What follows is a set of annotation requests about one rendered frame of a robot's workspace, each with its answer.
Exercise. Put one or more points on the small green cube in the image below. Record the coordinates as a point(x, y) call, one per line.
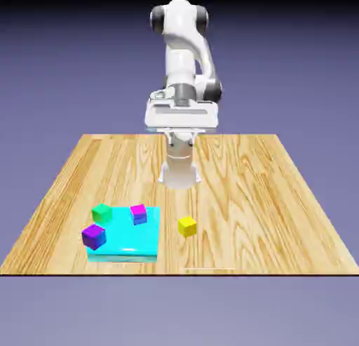
point(101, 213)

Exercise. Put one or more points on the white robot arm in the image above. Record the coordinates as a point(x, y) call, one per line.
point(179, 59)

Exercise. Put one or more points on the large cyan box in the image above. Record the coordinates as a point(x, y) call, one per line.
point(131, 239)

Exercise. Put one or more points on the small purple cube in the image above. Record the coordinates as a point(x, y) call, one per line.
point(94, 236)

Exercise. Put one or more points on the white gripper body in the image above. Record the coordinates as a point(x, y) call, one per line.
point(182, 118)

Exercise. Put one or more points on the small yellow cube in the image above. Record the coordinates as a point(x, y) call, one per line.
point(187, 227)

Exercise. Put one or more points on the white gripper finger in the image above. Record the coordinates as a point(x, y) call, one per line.
point(191, 138)
point(170, 139)

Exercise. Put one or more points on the small magenta cube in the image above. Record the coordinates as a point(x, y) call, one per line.
point(138, 214)

